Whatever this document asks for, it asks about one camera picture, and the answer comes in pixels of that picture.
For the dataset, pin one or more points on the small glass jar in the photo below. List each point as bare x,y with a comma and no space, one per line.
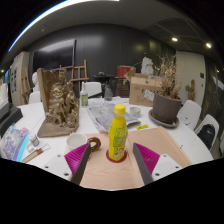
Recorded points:
135,112

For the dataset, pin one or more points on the small yellow tag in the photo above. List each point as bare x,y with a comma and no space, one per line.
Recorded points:
142,127

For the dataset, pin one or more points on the black flat case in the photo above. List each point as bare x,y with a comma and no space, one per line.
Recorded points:
11,121
4,111

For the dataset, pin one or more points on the black backpack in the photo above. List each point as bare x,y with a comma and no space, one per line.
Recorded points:
206,135

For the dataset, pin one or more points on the yellow drink bottle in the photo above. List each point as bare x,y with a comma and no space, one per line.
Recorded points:
117,133

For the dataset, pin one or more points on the grey plant saucer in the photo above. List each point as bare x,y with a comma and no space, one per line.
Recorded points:
156,120

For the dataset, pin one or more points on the black wall screen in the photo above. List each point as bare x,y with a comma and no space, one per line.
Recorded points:
53,55

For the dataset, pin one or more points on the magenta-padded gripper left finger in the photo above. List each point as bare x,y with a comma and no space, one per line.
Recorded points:
75,160

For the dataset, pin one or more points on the recessed ceiling spotlights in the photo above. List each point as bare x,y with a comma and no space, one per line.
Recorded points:
174,39

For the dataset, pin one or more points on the wooden easel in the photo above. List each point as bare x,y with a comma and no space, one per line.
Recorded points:
26,86
80,79

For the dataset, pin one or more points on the clear spray bottle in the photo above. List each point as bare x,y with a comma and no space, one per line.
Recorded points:
108,93

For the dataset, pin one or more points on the white shelf cabinet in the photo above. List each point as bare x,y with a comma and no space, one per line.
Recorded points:
19,76

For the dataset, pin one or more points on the grey newspaper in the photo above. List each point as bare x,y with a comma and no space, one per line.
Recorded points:
103,116

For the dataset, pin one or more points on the white round lid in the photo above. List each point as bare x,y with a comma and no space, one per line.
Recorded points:
28,148

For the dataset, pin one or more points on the dried plant in grey pot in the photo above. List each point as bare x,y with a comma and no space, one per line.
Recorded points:
166,108

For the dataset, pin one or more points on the red box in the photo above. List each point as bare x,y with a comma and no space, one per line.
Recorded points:
124,71

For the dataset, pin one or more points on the small white-lidded paint jar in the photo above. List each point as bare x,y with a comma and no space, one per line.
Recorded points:
34,140

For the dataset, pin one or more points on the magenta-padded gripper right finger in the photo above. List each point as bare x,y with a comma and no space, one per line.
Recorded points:
150,160

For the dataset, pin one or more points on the light wooden drawing board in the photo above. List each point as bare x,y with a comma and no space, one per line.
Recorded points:
110,173

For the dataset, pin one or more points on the brown cardboard box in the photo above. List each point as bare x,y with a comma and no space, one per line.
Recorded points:
141,91

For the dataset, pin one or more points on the large white ceiling light panel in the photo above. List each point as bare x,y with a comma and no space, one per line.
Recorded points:
50,11

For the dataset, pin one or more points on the white spray bottle green label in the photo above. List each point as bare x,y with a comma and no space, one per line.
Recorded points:
84,96

